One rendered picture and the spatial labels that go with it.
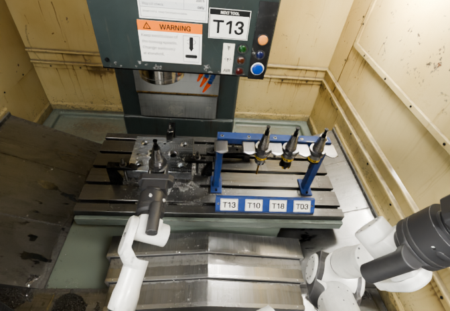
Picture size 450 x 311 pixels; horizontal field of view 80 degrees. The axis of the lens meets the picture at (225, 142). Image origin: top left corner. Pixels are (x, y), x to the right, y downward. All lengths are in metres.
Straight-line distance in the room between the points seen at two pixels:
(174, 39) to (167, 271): 0.94
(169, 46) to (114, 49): 0.14
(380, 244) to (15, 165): 1.68
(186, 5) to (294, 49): 1.31
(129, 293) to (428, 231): 0.68
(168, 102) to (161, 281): 0.93
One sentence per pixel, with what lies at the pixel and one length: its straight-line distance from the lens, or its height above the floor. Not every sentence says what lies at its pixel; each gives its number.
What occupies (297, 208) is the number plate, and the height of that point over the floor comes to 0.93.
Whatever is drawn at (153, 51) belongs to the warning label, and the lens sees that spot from 0.75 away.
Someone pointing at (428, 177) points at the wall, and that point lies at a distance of 1.27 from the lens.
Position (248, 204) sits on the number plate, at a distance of 1.22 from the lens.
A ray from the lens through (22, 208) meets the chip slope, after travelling 1.67.
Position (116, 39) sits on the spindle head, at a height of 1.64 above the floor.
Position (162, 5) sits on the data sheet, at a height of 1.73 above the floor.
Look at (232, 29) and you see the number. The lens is 0.71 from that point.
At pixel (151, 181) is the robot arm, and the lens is 0.94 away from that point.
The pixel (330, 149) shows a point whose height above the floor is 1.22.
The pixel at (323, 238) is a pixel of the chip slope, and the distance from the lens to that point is 1.47.
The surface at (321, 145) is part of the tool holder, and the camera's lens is 1.09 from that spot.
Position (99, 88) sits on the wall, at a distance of 2.17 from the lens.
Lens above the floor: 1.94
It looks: 43 degrees down
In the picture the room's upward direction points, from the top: 7 degrees clockwise
